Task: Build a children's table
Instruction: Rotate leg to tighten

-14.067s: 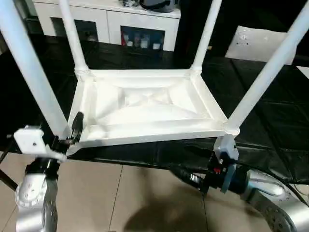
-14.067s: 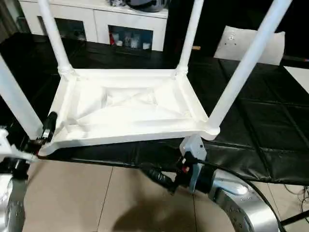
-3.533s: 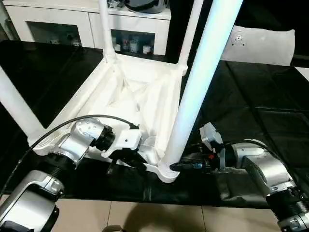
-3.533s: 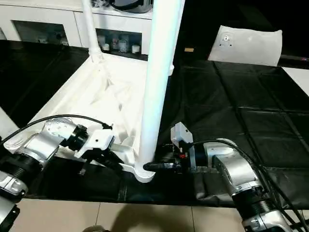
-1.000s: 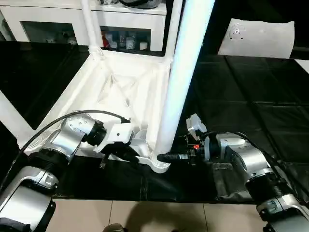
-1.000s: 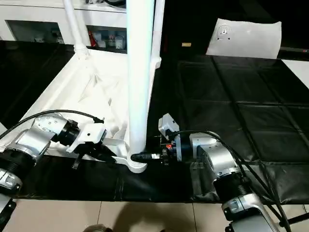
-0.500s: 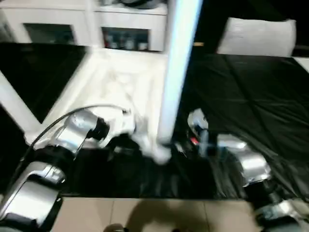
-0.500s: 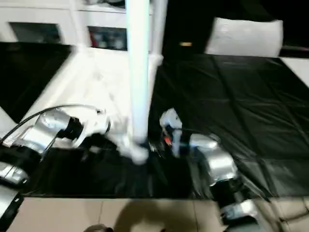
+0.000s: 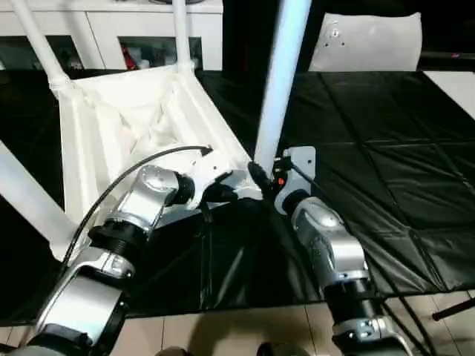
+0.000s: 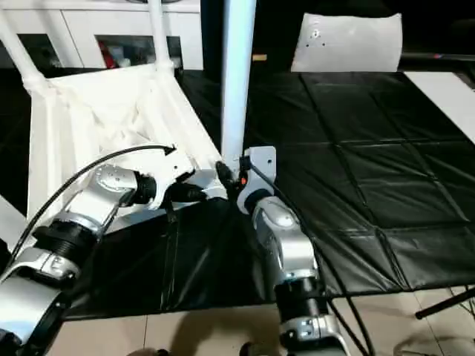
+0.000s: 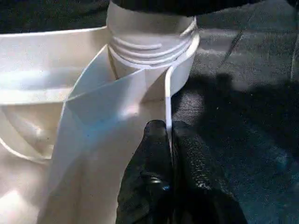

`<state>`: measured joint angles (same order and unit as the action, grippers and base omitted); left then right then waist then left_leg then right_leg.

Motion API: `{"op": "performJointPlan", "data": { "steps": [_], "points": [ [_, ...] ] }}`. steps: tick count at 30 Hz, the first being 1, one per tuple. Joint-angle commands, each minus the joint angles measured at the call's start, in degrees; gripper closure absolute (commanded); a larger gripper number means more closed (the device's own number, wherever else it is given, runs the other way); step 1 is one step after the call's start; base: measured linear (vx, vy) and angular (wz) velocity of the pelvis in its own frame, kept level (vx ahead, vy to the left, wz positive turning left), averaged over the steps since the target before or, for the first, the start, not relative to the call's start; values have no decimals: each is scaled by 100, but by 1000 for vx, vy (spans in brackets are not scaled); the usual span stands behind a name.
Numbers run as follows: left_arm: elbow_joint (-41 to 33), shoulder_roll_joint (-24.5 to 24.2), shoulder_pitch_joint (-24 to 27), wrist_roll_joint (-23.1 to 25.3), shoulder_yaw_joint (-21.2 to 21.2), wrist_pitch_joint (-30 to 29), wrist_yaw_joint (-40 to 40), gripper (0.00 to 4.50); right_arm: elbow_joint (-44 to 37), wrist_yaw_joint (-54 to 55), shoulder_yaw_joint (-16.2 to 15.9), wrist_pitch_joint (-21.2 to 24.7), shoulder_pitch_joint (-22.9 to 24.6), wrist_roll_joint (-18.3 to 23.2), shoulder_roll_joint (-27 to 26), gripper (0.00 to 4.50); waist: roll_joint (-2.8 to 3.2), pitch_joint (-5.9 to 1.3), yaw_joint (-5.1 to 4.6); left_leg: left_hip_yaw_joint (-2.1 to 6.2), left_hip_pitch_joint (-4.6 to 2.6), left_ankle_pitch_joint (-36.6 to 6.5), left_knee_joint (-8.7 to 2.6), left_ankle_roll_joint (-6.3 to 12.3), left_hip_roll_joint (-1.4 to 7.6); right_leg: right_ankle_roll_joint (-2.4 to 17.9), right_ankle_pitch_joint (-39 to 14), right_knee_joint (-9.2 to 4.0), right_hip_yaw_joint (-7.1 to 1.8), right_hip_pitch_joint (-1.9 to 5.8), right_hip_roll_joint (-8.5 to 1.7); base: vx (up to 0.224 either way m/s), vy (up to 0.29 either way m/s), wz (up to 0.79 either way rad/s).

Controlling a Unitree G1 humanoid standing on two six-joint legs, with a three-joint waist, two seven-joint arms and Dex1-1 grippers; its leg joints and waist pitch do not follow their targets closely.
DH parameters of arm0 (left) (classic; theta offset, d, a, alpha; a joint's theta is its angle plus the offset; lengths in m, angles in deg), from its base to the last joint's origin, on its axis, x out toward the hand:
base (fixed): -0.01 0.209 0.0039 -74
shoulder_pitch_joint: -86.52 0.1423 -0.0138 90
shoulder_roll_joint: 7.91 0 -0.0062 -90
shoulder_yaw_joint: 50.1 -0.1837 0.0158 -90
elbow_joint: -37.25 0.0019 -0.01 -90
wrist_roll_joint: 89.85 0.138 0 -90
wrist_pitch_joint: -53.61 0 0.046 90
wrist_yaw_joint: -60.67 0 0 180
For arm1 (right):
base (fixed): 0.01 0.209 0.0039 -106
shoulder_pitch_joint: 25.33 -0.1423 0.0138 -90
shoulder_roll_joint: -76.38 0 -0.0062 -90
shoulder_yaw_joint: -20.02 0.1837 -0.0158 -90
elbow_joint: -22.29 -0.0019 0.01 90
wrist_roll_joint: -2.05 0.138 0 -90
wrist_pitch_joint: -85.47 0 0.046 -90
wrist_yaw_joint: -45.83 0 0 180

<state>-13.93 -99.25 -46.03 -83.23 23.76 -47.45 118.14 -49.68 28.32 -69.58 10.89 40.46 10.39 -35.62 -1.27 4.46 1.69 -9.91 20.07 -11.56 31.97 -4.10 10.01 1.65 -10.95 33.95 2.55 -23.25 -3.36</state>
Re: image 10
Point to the white plastic table leg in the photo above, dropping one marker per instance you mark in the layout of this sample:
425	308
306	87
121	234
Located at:
22	55
237	81
10	221
159	37

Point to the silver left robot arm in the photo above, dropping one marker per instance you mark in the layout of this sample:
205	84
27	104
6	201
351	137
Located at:
74	230

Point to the small yellow label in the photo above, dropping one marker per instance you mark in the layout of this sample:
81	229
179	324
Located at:
260	57

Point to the black work mat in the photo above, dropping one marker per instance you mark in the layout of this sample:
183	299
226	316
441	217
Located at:
371	170

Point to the black cabinet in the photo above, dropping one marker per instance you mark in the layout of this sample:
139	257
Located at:
274	30

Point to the black robot foot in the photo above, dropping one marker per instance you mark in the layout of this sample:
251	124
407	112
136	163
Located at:
260	350

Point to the white flat panel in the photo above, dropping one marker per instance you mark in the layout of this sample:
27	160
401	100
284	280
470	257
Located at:
349	43

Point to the white glass-door cabinet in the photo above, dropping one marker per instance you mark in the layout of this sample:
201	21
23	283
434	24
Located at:
89	26

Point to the white sheet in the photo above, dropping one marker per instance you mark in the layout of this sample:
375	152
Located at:
445	104

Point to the black folding stand leg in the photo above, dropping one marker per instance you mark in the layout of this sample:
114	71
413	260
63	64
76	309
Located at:
445	304

